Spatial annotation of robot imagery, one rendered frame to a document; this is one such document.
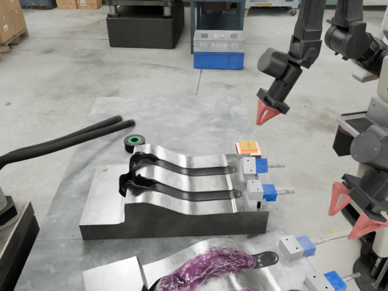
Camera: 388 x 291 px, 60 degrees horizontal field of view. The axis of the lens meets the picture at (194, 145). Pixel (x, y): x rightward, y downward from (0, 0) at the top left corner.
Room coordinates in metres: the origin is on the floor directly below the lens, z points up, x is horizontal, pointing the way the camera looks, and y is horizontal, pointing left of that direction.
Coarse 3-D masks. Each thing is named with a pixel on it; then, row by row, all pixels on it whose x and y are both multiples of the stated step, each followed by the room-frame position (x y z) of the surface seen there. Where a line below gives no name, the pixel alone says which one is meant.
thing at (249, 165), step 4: (240, 160) 0.84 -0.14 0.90; (244, 160) 0.80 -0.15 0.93; (248, 160) 0.80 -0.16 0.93; (252, 160) 0.80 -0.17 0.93; (256, 160) 0.81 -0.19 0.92; (260, 160) 0.81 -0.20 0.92; (264, 160) 0.81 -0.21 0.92; (240, 164) 0.83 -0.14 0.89; (244, 164) 0.79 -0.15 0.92; (248, 164) 0.79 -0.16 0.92; (252, 164) 0.79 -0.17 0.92; (256, 164) 0.80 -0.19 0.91; (260, 164) 0.80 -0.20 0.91; (264, 164) 0.80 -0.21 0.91; (268, 164) 0.81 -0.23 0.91; (272, 164) 0.81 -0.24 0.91; (276, 164) 0.81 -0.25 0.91; (280, 164) 0.81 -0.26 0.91; (284, 164) 0.81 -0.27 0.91; (244, 168) 0.78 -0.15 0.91; (248, 168) 0.78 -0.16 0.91; (252, 168) 0.78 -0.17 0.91; (256, 168) 0.79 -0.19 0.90; (260, 168) 0.79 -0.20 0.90; (264, 168) 0.79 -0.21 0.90; (244, 172) 0.77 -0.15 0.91; (248, 172) 0.78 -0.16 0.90; (252, 172) 0.78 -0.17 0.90; (256, 172) 0.79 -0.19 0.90; (260, 172) 0.79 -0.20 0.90; (264, 172) 0.79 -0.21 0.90
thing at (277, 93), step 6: (276, 78) 0.92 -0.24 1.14; (276, 84) 0.90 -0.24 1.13; (282, 84) 0.89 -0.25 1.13; (288, 84) 0.90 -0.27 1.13; (264, 90) 0.95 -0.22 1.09; (270, 90) 0.91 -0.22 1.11; (276, 90) 0.90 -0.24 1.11; (282, 90) 0.89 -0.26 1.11; (288, 90) 0.89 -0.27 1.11; (270, 96) 0.90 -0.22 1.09; (276, 96) 0.89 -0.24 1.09; (282, 96) 0.89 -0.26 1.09; (270, 102) 0.88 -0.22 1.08; (276, 102) 0.86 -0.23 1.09; (282, 102) 0.89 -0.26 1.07; (288, 108) 0.87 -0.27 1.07
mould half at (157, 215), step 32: (192, 160) 0.86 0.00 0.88; (224, 160) 0.86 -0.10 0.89; (96, 192) 0.74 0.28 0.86; (128, 192) 0.66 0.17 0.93; (160, 192) 0.67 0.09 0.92; (96, 224) 0.61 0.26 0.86; (128, 224) 0.62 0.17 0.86; (160, 224) 0.62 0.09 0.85; (192, 224) 0.62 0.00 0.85; (224, 224) 0.63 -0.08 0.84; (256, 224) 0.63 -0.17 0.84
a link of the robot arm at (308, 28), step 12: (312, 0) 0.91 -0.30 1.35; (324, 0) 0.92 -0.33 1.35; (300, 12) 0.93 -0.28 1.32; (312, 12) 0.91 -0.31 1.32; (300, 24) 0.92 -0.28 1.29; (312, 24) 0.91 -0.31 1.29; (300, 36) 0.91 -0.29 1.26; (312, 36) 0.90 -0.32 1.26; (300, 48) 0.90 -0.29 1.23; (300, 60) 0.91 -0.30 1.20
